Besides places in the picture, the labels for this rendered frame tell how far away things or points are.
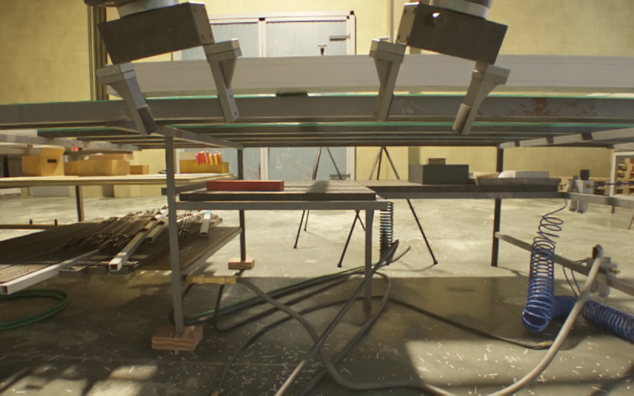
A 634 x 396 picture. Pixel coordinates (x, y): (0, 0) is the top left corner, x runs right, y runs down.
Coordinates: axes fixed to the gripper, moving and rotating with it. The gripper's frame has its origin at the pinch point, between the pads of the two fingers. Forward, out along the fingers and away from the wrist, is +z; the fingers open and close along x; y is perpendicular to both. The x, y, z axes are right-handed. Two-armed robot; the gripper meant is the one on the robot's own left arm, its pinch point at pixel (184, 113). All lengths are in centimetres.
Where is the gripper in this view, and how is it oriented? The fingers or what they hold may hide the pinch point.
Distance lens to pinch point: 51.4
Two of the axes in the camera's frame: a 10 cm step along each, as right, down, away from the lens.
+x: -9.8, 1.1, 1.5
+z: 1.6, 8.6, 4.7
